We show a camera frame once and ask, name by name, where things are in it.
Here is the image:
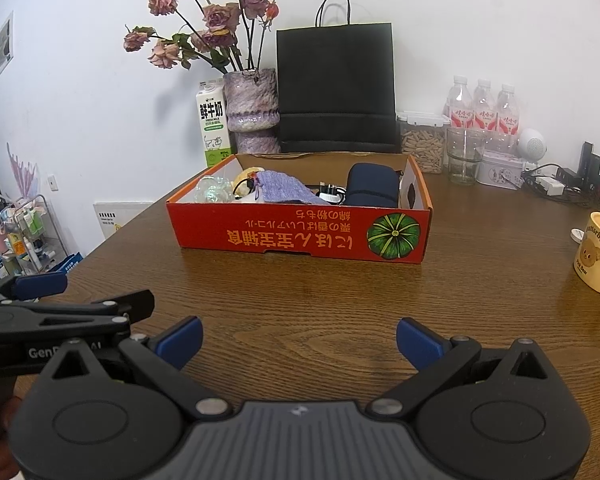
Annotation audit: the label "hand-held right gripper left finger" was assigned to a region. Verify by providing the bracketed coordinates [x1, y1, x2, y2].
[39, 315, 234, 417]

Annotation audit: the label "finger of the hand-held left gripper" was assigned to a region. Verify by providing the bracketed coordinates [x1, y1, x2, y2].
[34, 288, 157, 323]
[0, 271, 69, 307]

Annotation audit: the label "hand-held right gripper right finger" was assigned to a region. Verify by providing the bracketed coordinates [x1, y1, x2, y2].
[366, 316, 564, 417]

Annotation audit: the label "clear plastic bag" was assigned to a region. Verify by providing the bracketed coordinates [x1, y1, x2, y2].
[195, 175, 238, 204]

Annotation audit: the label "red cardboard box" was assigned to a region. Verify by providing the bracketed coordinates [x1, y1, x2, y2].
[166, 152, 434, 267]

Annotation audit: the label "navy zip case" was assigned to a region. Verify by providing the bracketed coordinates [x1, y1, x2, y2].
[342, 162, 401, 207]

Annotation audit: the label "yellow white plush sheep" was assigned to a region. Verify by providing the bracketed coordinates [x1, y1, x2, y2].
[231, 167, 268, 201]

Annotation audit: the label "purple cloth pouch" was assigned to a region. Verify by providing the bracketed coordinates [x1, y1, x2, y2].
[252, 170, 317, 205]

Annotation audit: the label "wooden desktop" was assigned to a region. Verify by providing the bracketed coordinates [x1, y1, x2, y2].
[10, 152, 600, 411]

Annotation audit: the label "person's left hand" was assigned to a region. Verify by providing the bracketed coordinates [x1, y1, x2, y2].
[0, 395, 25, 480]

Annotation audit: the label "clear drinking glass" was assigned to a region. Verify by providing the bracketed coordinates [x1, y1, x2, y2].
[446, 127, 487, 187]

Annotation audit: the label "clear container of seeds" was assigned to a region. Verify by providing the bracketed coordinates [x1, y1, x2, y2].
[396, 111, 451, 175]

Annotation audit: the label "yellow bear mug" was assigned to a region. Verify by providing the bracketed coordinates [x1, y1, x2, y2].
[573, 211, 600, 306]

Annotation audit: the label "white green milk carton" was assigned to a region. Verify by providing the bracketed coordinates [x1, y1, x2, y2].
[196, 80, 232, 168]

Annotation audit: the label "white round speaker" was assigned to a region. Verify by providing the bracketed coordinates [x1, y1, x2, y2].
[517, 128, 548, 163]

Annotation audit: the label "purple ceramic vase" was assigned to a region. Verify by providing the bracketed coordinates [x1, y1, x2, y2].
[223, 69, 281, 155]

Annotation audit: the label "clear water bottle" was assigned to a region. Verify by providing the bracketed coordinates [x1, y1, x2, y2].
[445, 75, 474, 132]
[472, 79, 499, 134]
[495, 83, 524, 137]

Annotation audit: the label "black paper bag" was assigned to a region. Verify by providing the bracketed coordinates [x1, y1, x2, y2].
[276, 0, 400, 155]

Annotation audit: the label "dried pink roses bouquet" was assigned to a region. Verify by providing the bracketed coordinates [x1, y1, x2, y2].
[123, 0, 281, 75]

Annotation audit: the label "wire storage rack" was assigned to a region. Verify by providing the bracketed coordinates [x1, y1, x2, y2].
[0, 195, 69, 277]

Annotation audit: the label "pink wall decoration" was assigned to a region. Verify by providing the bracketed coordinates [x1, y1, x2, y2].
[5, 142, 41, 201]

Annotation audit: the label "white charger with cables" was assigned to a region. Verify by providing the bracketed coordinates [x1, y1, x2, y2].
[522, 167, 588, 206]

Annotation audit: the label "wall picture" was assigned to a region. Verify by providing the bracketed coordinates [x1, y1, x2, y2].
[0, 10, 15, 77]

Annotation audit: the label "black chargers and cables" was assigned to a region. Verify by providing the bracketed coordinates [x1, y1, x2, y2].
[577, 141, 600, 192]

